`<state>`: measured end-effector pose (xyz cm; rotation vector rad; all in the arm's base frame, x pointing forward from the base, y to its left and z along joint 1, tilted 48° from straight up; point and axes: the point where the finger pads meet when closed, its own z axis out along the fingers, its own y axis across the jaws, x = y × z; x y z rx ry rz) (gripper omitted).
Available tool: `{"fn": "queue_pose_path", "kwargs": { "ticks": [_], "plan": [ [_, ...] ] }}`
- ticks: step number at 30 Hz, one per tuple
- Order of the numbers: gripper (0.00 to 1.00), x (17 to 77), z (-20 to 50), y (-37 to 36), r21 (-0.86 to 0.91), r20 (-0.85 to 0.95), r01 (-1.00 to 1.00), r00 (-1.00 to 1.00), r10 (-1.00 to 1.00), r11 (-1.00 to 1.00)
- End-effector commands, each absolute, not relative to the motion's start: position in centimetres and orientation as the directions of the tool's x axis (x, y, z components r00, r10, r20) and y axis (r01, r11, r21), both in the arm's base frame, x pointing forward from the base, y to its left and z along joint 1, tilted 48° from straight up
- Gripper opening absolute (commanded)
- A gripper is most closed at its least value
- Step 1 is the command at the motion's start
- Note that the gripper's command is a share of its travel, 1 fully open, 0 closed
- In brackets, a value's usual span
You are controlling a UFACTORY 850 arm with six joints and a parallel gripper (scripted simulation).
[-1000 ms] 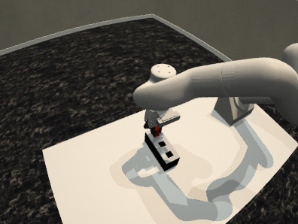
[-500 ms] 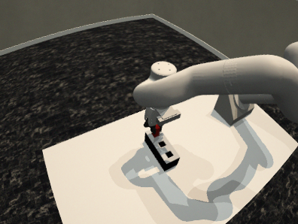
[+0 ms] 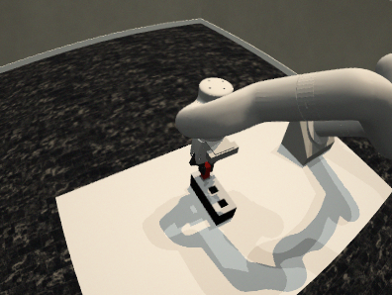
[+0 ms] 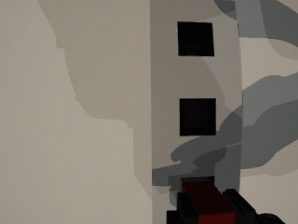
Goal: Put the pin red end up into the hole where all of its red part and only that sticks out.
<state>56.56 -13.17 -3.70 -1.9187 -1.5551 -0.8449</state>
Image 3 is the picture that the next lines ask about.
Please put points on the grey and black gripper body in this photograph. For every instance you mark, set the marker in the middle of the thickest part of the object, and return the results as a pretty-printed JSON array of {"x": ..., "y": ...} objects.
[{"x": 200, "y": 147}]

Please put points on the beige block with square holes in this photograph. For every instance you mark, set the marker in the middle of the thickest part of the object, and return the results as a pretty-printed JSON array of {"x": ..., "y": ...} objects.
[{"x": 219, "y": 204}]

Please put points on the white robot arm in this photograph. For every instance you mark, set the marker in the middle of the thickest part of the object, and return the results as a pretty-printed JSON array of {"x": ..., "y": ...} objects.
[{"x": 333, "y": 101}]

